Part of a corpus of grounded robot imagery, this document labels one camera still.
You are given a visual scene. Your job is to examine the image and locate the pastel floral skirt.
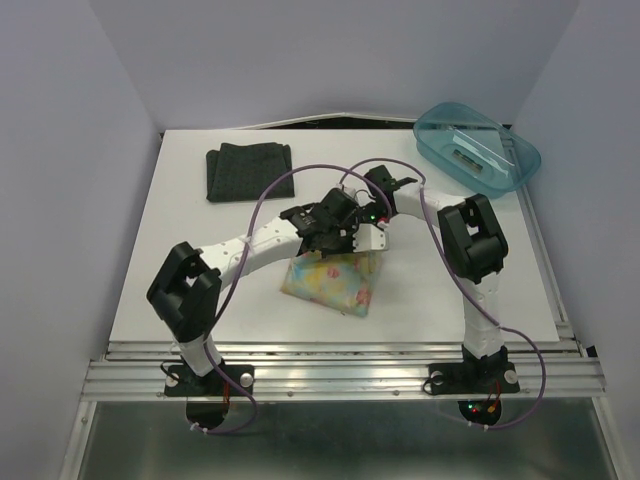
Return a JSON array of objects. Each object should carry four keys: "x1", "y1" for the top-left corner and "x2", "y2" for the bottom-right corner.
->
[{"x1": 280, "y1": 252, "x2": 383, "y2": 317}]

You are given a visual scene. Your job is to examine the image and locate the dark dotted skirt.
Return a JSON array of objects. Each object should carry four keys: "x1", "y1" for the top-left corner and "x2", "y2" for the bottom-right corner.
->
[{"x1": 205, "y1": 142, "x2": 292, "y2": 203}]

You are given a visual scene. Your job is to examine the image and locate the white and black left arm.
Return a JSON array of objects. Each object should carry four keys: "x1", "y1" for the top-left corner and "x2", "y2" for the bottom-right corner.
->
[{"x1": 146, "y1": 188, "x2": 359, "y2": 394}]

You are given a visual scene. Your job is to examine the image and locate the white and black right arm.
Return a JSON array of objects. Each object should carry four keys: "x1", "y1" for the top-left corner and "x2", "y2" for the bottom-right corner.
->
[{"x1": 365, "y1": 166, "x2": 512, "y2": 395}]

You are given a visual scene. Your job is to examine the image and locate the teal plastic basket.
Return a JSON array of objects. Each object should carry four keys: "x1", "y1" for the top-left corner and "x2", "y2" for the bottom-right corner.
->
[{"x1": 413, "y1": 102, "x2": 541, "y2": 199}]

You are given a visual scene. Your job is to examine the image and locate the metal lower shelf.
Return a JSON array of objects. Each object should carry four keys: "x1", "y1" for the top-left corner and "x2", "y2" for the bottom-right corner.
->
[{"x1": 63, "y1": 399, "x2": 617, "y2": 479}]

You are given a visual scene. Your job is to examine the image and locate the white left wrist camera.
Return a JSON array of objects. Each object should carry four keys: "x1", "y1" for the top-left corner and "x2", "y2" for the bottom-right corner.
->
[{"x1": 353, "y1": 223, "x2": 389, "y2": 253}]

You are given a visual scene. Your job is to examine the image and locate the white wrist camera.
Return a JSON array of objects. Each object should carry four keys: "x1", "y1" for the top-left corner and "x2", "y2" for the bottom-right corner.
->
[
  {"x1": 338, "y1": 184, "x2": 371, "y2": 203},
  {"x1": 353, "y1": 223, "x2": 389, "y2": 253}
]

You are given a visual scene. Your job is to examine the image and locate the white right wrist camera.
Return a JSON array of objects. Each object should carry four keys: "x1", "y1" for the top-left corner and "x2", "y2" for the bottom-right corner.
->
[{"x1": 338, "y1": 184, "x2": 371, "y2": 203}]

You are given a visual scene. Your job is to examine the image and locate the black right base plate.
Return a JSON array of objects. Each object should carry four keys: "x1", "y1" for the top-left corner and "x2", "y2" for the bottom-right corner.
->
[{"x1": 422, "y1": 362, "x2": 520, "y2": 396}]

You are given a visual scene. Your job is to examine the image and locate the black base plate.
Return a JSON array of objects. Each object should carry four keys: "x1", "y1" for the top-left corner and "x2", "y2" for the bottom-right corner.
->
[
  {"x1": 422, "y1": 362, "x2": 520, "y2": 396},
  {"x1": 160, "y1": 363, "x2": 255, "y2": 398}
]

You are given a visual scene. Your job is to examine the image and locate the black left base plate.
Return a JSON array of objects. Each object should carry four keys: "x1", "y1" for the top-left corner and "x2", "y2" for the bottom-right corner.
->
[{"x1": 160, "y1": 363, "x2": 255, "y2": 398}]

